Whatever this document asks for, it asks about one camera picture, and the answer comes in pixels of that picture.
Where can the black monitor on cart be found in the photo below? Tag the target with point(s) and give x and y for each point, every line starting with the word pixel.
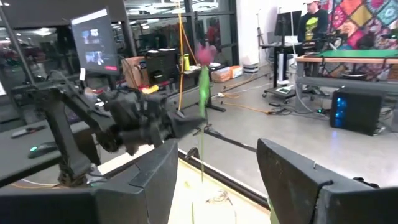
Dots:
pixel 287 23

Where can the clear plastic bin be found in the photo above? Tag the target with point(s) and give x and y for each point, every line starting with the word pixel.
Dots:
pixel 220 75

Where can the cardboard box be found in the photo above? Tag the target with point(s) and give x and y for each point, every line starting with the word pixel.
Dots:
pixel 133 73

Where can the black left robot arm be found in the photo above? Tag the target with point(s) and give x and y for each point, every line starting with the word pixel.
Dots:
pixel 65 130

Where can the small yellow object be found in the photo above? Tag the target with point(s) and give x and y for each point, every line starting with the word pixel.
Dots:
pixel 150 89

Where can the white monitor tag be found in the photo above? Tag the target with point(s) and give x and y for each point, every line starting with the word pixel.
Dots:
pixel 82 74

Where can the black computer monitor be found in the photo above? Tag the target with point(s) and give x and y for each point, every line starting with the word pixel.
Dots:
pixel 94 43

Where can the black computer mouse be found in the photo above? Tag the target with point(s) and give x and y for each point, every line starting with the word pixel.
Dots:
pixel 42 150

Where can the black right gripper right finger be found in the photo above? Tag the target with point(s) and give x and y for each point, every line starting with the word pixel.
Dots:
pixel 298 193

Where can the yellow bottle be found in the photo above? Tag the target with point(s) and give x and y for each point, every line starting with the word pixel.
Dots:
pixel 186 62

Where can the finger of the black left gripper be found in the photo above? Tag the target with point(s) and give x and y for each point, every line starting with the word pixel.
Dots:
pixel 186 117
pixel 183 127

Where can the dark flat handheld device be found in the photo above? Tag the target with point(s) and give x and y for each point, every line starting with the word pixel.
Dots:
pixel 28 131

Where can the maroon artificial tulip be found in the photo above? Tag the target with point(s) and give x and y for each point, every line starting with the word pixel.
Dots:
pixel 204 84

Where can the black drawer cabinet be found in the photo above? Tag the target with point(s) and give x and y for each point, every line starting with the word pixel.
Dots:
pixel 161 67

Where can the green topped table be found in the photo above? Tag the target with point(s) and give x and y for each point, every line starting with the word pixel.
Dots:
pixel 348 55

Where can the grey desk top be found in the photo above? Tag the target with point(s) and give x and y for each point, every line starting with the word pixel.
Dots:
pixel 18 161

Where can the black computer tower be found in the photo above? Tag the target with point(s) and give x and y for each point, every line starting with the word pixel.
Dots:
pixel 356 110

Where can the black frame clip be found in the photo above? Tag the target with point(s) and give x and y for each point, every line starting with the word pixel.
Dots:
pixel 192 154

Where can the colourful patchwork quilt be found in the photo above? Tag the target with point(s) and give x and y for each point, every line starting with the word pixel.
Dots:
pixel 363 21

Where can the orange and white box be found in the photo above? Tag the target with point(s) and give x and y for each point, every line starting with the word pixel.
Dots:
pixel 236 71

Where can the person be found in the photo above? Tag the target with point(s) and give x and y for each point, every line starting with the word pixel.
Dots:
pixel 312 25

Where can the black rolling cart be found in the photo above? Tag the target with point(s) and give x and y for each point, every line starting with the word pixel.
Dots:
pixel 280 90

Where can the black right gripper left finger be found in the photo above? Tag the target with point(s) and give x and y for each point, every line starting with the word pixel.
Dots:
pixel 140 193

